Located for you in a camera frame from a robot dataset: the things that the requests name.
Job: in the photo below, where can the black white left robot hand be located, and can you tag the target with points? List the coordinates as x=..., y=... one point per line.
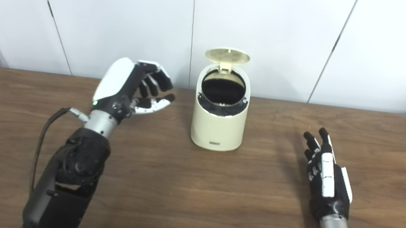
x=119, y=86

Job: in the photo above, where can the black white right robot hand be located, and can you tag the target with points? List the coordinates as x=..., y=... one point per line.
x=327, y=179

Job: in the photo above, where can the round cream bin lid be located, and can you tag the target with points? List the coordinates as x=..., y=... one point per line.
x=228, y=55

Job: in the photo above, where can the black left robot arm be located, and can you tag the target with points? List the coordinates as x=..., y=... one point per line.
x=71, y=175

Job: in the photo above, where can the cream-colored cylindrical bin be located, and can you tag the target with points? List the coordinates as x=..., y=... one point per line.
x=217, y=128

